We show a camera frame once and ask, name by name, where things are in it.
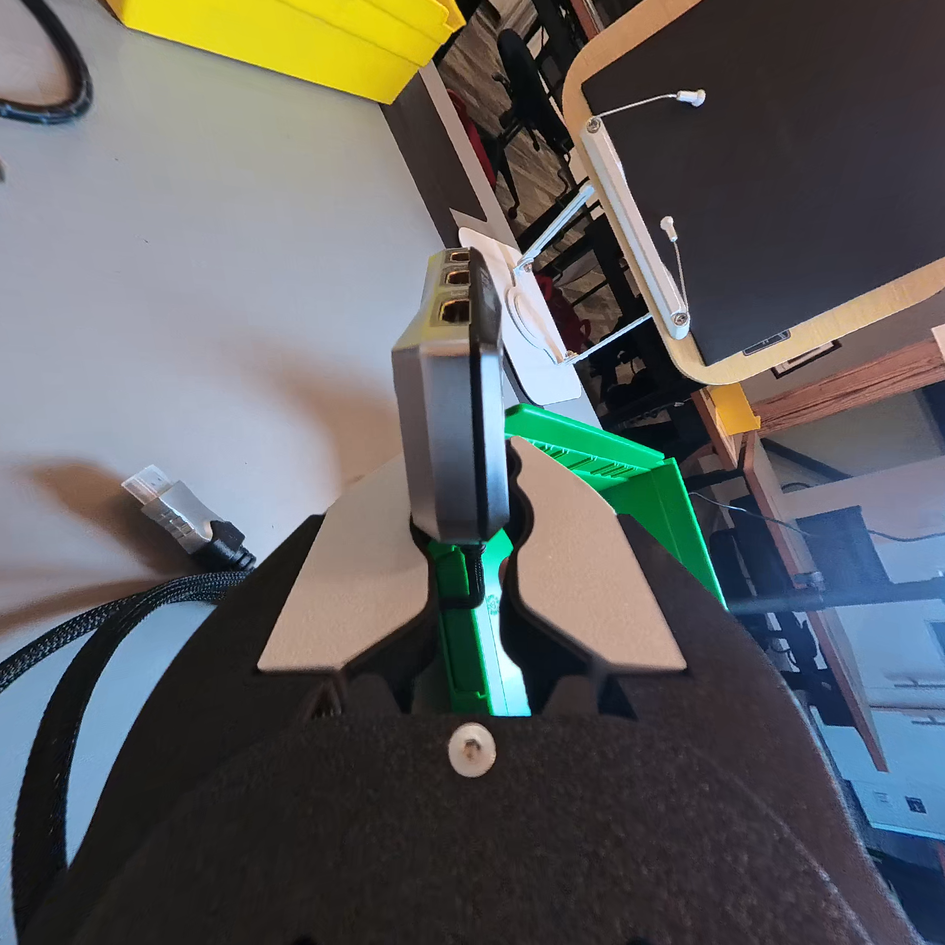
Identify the black silver adapter hub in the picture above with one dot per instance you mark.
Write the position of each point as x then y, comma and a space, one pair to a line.
435, 428

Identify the yellow plastic bin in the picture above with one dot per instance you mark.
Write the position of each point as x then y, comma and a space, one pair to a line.
295, 44

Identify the white metal stand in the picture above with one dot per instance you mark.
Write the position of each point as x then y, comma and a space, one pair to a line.
550, 376

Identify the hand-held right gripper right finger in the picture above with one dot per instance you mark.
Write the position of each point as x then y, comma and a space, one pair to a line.
590, 583

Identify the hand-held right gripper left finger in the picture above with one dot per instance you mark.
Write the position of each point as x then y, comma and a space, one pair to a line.
347, 590

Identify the black office chair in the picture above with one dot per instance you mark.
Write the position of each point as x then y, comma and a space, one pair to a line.
524, 81

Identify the green plastic bin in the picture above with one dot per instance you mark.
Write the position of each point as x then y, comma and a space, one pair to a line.
664, 502

